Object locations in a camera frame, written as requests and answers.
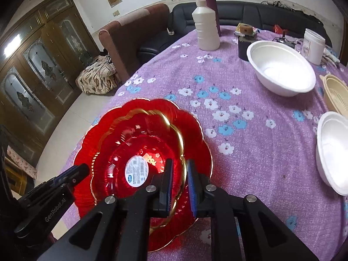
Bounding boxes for white plastic jar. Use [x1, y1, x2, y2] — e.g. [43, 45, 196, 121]
[301, 28, 326, 65]

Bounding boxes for large beige plastic bowl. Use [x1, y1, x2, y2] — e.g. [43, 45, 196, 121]
[319, 74, 348, 116]

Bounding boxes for large red scalloped plate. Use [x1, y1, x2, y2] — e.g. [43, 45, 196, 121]
[73, 98, 213, 253]

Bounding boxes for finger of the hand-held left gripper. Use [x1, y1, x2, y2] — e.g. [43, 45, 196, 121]
[53, 164, 90, 189]

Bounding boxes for purple floral tablecloth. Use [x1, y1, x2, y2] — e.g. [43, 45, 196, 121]
[58, 25, 348, 261]

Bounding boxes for dark cloth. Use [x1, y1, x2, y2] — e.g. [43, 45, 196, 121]
[299, 10, 331, 33]

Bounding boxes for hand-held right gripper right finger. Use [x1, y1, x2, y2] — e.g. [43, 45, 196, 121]
[187, 160, 320, 261]

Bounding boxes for black leather sofa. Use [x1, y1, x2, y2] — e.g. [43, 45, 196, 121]
[137, 1, 333, 60]

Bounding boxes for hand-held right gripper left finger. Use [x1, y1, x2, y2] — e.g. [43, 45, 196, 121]
[37, 158, 174, 261]

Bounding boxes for small red gold-rimmed plate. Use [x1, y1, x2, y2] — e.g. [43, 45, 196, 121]
[91, 108, 188, 230]

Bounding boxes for yellow packet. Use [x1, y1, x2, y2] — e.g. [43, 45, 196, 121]
[235, 23, 259, 36]

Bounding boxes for white work gloves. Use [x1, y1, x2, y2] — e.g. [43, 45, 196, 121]
[323, 46, 341, 66]

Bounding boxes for wooden glass-door cabinet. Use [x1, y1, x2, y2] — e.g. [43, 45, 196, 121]
[0, 0, 102, 147]

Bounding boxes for black cylinder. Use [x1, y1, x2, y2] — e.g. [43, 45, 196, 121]
[238, 37, 259, 60]

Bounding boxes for white foam bowl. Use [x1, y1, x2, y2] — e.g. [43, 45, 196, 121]
[316, 111, 348, 196]
[246, 40, 316, 97]

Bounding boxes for white plastic bottle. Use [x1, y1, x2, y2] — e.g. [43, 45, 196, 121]
[192, 0, 221, 51]

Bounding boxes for brown armchair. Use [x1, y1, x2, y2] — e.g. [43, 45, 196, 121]
[98, 3, 170, 83]

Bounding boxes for floral cloth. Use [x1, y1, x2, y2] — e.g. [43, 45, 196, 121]
[5, 145, 37, 180]

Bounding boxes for patterned blanket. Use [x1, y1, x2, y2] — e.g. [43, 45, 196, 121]
[76, 55, 120, 95]

